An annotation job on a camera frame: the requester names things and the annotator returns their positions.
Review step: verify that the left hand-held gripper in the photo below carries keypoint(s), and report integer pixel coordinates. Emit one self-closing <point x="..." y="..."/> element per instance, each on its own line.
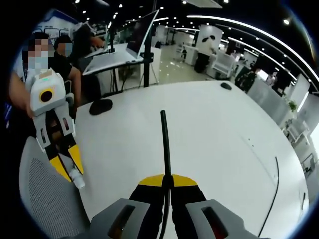
<point x="47" y="82"/>

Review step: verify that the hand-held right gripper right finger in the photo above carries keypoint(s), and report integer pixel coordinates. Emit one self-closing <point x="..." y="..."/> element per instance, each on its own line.
<point x="189" y="196"/>

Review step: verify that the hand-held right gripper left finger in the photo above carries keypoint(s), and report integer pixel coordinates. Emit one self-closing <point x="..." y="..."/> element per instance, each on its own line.
<point x="147" y="199"/>

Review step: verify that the person's body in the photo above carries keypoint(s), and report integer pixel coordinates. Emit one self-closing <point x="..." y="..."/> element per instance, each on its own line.
<point x="17" y="124"/>

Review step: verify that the white table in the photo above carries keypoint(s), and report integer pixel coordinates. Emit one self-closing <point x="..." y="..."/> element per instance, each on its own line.
<point x="211" y="139"/>

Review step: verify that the grey mesh office chair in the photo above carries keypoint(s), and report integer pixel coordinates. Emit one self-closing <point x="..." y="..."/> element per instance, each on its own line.
<point x="47" y="196"/>

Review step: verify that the white background desk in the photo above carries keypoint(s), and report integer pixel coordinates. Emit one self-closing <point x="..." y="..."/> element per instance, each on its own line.
<point x="112" y="58"/>

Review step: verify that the black tripod stand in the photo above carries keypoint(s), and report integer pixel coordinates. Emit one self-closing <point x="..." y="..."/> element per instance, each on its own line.
<point x="147" y="64"/>

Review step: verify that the small black oval object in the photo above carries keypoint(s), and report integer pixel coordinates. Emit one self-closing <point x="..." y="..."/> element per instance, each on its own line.
<point x="226" y="86"/>

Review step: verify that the monitor on desk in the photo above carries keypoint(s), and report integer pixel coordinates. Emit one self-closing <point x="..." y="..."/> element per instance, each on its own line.
<point x="139" y="32"/>

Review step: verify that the green plant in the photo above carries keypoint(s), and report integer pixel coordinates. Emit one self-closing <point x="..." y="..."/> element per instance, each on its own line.
<point x="292" y="105"/>

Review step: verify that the panda poster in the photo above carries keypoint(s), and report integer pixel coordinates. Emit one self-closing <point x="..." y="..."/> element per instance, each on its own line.
<point x="209" y="39"/>

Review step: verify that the grey partition wall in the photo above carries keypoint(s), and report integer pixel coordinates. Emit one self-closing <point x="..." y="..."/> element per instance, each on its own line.
<point x="269" y="99"/>

